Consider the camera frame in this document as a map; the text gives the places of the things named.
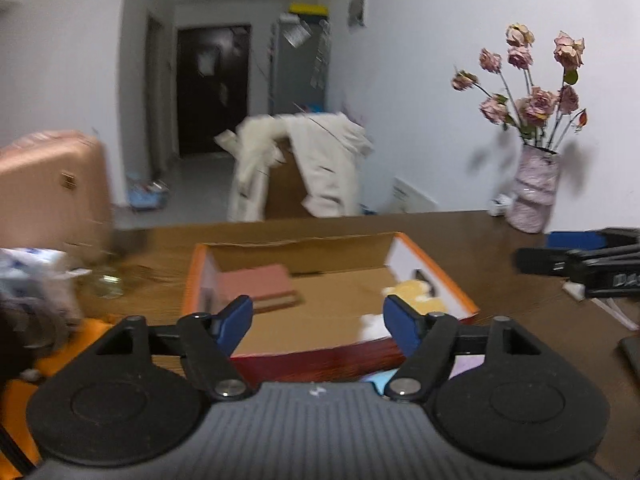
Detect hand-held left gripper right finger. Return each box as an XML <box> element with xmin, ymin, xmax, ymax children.
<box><xmin>383</xmin><ymin>294</ymin><xmax>557</xmax><ymax>404</ymax></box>

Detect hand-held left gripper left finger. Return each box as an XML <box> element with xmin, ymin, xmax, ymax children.
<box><xmin>79</xmin><ymin>295</ymin><xmax>252</xmax><ymax>402</ymax></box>

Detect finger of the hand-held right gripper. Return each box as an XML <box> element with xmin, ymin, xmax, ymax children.
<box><xmin>547</xmin><ymin>228</ymin><xmax>640</xmax><ymax>251</ymax></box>
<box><xmin>515</xmin><ymin>246</ymin><xmax>577</xmax><ymax>277</ymax></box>

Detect yellow and white plush toy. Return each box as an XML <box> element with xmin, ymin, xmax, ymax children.
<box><xmin>357</xmin><ymin>279</ymin><xmax>437</xmax><ymax>347</ymax></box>

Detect pink cloth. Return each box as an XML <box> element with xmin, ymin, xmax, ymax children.
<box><xmin>218</xmin><ymin>265</ymin><xmax>307</xmax><ymax>315</ymax></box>

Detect light blue plush toy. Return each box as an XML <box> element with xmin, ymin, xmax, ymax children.
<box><xmin>360</xmin><ymin>369</ymin><xmax>403</xmax><ymax>397</ymax></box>

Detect orange and red cardboard box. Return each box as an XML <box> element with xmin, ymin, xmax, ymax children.
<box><xmin>181</xmin><ymin>231</ymin><xmax>481</xmax><ymax>385</ymax></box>

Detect light purple cloth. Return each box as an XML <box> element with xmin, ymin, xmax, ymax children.
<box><xmin>450</xmin><ymin>355</ymin><xmax>486</xmax><ymax>380</ymax></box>

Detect pink marbled vase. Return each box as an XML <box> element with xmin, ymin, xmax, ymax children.
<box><xmin>505</xmin><ymin>144</ymin><xmax>561</xmax><ymax>234</ymax></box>

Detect dark flat device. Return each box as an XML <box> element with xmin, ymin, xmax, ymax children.
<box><xmin>618</xmin><ymin>336</ymin><xmax>640</xmax><ymax>378</ymax></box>

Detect clear glass jar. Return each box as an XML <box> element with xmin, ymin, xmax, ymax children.
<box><xmin>87</xmin><ymin>265</ymin><xmax>125</xmax><ymax>300</ymax></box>

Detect dried pink roses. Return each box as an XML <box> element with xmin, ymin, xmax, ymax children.
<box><xmin>451</xmin><ymin>22</ymin><xmax>588</xmax><ymax>150</ymax></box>

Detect brown cardboard box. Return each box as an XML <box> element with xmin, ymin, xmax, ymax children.
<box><xmin>262</xmin><ymin>140</ymin><xmax>321</xmax><ymax>220</ymax></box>

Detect blue floor basket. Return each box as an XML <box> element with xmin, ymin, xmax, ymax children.
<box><xmin>127</xmin><ymin>180</ymin><xmax>170</xmax><ymax>213</ymax></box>

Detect white jacket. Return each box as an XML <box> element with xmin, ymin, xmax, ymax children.
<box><xmin>215</xmin><ymin>112</ymin><xmax>375</xmax><ymax>222</ymax></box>

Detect dark entrance door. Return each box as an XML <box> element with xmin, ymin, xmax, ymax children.
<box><xmin>176</xmin><ymin>24</ymin><xmax>252</xmax><ymax>157</ymax></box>

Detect clear plastic bag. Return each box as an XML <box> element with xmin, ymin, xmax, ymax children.
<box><xmin>0</xmin><ymin>246</ymin><xmax>83</xmax><ymax>321</ymax></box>

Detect dark cloth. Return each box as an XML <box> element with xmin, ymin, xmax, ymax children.
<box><xmin>0</xmin><ymin>296</ymin><xmax>76</xmax><ymax>378</ymax></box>

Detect orange bag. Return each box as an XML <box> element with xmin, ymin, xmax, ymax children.
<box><xmin>0</xmin><ymin>317</ymin><xmax>118</xmax><ymax>476</ymax></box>

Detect pink suitcase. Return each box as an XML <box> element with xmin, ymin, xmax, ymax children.
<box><xmin>0</xmin><ymin>130</ymin><xmax>115</xmax><ymax>266</ymax></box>

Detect grey refrigerator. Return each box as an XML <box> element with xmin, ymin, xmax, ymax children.
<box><xmin>269</xmin><ymin>14</ymin><xmax>332</xmax><ymax>116</ymax></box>

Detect clear packet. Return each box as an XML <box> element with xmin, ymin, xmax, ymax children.
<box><xmin>280</xmin><ymin>22</ymin><xmax>311</xmax><ymax>48</ymax></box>

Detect white charger cable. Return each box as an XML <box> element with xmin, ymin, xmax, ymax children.
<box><xmin>562</xmin><ymin>282</ymin><xmax>640</xmax><ymax>331</ymax></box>

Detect white wall heater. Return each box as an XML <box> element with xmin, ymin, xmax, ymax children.
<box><xmin>392</xmin><ymin>177</ymin><xmax>440</xmax><ymax>213</ymax></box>

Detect side door frame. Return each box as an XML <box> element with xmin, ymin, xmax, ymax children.
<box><xmin>146</xmin><ymin>14</ymin><xmax>167</xmax><ymax>176</ymax></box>

